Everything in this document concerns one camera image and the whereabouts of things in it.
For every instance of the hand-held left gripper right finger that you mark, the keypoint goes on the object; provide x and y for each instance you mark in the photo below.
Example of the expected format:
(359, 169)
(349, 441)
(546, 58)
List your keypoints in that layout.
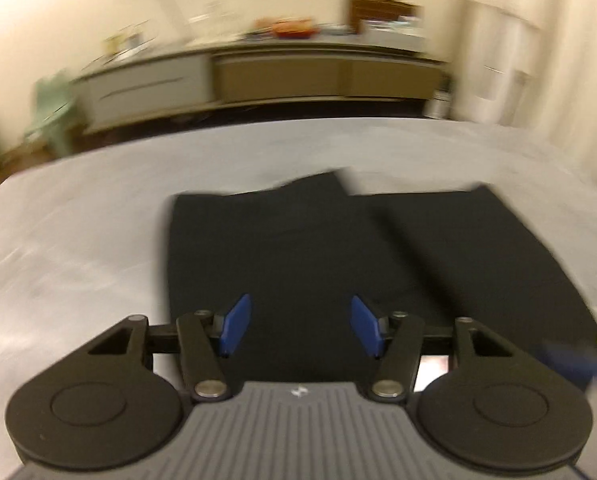
(366, 325)

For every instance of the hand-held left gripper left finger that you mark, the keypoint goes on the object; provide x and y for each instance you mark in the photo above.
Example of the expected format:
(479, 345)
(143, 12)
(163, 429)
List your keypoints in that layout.
(236, 327)

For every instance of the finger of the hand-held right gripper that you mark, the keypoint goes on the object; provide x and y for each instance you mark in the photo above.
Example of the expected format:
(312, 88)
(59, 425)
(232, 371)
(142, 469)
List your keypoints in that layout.
(573, 362)

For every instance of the black pants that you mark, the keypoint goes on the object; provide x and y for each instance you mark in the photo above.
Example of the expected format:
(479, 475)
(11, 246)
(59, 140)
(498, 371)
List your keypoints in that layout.
(303, 240)

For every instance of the cream curtain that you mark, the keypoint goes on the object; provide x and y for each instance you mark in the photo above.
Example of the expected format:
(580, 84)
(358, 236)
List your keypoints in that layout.
(588, 110)

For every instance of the long grey brown sideboard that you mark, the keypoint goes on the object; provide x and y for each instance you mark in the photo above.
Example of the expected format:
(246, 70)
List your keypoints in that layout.
(278, 77)

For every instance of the white floor air conditioner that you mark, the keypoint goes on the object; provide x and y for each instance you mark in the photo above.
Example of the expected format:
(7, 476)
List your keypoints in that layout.
(498, 85)

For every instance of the small green plastic chair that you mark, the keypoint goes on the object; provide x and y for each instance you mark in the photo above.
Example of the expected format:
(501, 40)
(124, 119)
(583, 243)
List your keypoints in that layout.
(53, 110)

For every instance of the white organizer box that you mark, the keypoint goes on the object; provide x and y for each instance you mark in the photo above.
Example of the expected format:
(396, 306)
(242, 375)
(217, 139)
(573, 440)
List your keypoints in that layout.
(393, 35)

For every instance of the red fruit plate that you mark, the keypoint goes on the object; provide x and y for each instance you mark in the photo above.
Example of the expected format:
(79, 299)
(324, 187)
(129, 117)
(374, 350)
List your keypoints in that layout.
(293, 29)

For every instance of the glass cup set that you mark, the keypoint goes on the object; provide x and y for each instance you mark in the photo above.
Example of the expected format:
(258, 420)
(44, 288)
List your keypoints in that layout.
(208, 20)

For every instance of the wooden chessboard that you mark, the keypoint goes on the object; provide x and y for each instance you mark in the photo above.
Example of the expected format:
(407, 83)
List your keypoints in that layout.
(378, 7)

